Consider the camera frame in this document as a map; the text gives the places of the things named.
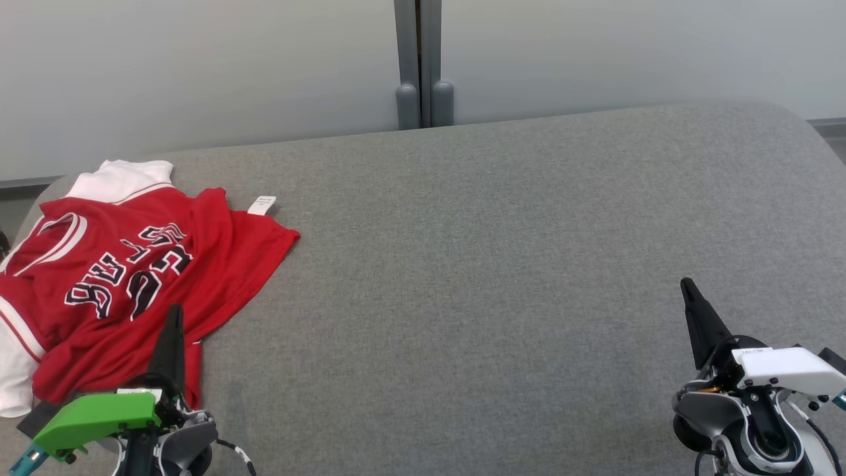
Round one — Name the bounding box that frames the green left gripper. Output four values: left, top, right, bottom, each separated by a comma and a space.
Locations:
33, 304, 187, 462

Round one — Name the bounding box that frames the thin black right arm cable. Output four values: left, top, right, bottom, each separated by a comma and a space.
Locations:
787, 397, 845, 476

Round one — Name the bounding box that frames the grey partition post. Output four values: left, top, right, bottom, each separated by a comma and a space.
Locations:
395, 0, 422, 130
420, 0, 455, 128

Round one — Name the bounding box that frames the red Bulls basketball jersey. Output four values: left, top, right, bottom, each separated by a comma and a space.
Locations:
0, 159, 301, 418

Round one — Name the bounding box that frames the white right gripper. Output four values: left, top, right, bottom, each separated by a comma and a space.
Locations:
681, 278, 846, 397

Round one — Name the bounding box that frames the black white left arm cable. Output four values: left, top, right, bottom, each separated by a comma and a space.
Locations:
215, 438, 257, 476

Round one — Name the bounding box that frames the grey partition base rail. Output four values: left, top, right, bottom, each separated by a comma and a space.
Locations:
0, 175, 68, 192
808, 118, 846, 141

